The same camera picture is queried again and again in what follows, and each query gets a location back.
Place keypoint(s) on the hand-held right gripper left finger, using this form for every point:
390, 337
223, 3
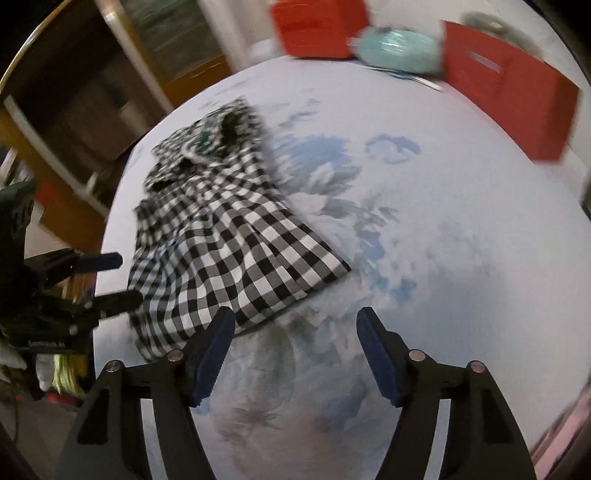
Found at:
210, 360

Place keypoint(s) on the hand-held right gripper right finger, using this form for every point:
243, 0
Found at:
381, 360

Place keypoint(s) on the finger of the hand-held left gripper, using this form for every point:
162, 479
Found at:
117, 302
99, 262

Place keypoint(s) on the black white checkered garment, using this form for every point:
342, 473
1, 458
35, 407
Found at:
231, 240

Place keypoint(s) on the pink cloth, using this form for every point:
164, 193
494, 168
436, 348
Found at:
572, 434

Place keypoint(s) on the red box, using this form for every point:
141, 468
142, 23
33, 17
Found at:
508, 87

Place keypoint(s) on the teal plastic bag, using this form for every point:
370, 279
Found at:
397, 48

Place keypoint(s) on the red plastic suitcase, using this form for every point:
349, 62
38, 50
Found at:
314, 27

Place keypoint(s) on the grey plush toy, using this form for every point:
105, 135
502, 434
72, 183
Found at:
485, 21

